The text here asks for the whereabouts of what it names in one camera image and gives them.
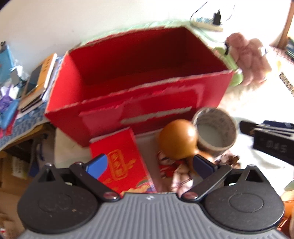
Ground brown pine cone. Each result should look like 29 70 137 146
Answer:
214 153 241 169

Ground printed packing tape roll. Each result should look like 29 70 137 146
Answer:
192 107 237 157

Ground small red gift box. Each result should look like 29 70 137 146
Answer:
90 128 156 196

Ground brown bottle gourd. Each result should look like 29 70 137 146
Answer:
157 119 214 167

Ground green plush toy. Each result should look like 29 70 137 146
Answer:
213 47 243 87

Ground cardboard boxes on floor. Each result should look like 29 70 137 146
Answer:
0 137 56 239

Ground pink teddy bear plush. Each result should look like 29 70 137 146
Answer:
226 33 272 85

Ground blue patterned table cloth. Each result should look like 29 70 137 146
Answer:
0 56 64 151

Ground yellow book stack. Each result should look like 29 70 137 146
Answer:
18 53 57 112

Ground blue glasses case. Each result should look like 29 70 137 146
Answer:
1 99 19 129

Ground smartphone on books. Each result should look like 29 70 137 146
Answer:
24 64 46 96

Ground large red cardboard box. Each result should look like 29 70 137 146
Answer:
45 26 234 147

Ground purple tissue pack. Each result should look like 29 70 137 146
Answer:
1 85 19 113

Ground white power strip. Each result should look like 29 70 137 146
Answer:
191 18 223 32

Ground black charger adapter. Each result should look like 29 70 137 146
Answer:
213 10 221 25

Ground blue paper bag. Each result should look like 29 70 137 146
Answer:
0 41 15 84

